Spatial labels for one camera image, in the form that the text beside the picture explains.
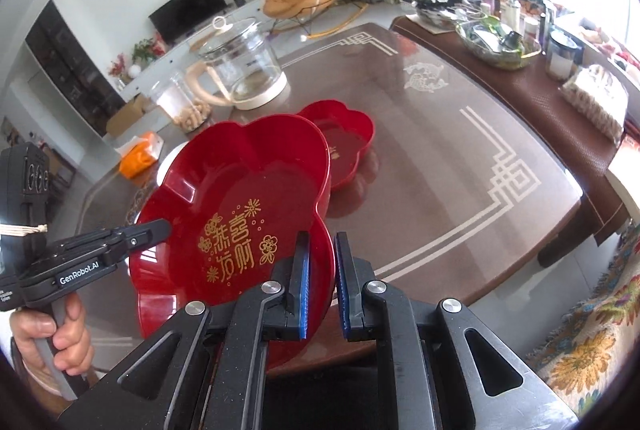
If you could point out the white ceramic bowl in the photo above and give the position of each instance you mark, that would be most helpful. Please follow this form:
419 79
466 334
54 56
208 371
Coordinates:
165 165

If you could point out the small red flower-shaped bowl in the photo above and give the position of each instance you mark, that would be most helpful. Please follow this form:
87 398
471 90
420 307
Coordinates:
345 140

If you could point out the brown table runner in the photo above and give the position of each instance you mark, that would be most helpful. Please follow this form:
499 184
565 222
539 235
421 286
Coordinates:
540 110

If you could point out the person's left hand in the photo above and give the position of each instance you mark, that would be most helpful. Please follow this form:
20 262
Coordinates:
70 340

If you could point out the cardboard box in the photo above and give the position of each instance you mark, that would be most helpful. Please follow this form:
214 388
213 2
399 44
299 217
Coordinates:
125 115

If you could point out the floral fringed blanket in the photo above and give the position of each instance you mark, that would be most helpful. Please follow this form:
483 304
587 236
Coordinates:
595 320

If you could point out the row of cosmetic bottles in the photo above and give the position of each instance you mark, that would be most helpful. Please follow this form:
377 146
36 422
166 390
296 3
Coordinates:
510 7

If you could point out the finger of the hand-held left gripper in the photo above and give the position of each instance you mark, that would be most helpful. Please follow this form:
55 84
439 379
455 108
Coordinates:
145 234

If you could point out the white television console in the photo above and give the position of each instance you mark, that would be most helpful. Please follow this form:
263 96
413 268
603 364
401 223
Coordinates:
170 52

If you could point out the dark display cabinet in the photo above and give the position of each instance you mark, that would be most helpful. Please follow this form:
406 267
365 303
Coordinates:
70 70

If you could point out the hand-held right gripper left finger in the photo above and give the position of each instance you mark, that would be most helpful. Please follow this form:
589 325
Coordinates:
303 290

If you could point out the shallow tray with dark items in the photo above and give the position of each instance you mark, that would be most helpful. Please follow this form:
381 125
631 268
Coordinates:
445 12

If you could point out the black flat television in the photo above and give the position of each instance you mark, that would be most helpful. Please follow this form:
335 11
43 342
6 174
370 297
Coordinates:
187 10

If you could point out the glass kettle with cream base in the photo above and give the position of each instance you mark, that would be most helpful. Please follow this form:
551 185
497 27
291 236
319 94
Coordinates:
250 70

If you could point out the red flowering plant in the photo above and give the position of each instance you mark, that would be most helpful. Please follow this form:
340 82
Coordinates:
147 50

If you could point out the glass tray with toiletries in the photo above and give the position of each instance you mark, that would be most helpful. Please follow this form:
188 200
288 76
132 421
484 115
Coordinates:
500 47

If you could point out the large red flower-shaped plate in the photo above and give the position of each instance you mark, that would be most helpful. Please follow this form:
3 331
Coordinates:
225 190

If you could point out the orange tissue pack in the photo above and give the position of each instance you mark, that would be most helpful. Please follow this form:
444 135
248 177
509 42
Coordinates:
137 160

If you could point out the clear plastic snack jar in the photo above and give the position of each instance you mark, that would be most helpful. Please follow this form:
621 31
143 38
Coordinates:
180 102

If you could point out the white lidded jar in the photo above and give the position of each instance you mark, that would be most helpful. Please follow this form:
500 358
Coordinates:
562 55

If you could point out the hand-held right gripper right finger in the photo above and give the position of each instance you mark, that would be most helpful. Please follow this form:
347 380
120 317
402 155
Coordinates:
342 290

